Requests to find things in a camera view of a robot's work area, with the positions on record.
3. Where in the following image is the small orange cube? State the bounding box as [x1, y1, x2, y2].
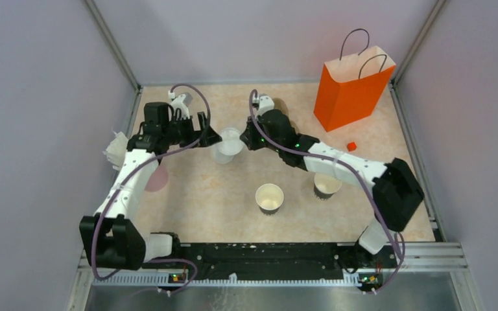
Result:
[347, 142, 357, 152]

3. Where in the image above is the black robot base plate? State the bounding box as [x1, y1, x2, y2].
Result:
[142, 242, 397, 281]

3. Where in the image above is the black paper coffee cup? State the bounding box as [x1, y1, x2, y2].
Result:
[255, 183, 285, 216]

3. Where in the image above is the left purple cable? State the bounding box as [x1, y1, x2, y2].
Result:
[89, 83, 212, 297]

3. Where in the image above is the orange paper bag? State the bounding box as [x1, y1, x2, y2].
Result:
[314, 28, 396, 132]

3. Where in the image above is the pink holder cup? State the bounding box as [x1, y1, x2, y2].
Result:
[145, 165, 169, 192]

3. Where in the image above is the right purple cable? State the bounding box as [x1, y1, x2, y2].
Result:
[248, 89, 407, 295]

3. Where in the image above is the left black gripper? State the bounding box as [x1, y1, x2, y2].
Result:
[162, 111, 222, 148]

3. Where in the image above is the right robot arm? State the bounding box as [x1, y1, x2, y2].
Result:
[240, 109, 424, 267]

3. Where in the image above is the white paper napkins bundle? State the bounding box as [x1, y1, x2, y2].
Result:
[103, 132, 128, 171]

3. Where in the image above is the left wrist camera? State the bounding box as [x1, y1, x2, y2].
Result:
[168, 91, 193, 120]

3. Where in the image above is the purple cable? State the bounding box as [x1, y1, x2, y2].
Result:
[248, 89, 407, 295]
[89, 83, 212, 297]

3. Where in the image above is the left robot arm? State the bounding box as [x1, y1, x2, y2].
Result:
[79, 102, 221, 270]

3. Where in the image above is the white plastic cup lid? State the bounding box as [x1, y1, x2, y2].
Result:
[218, 128, 245, 156]

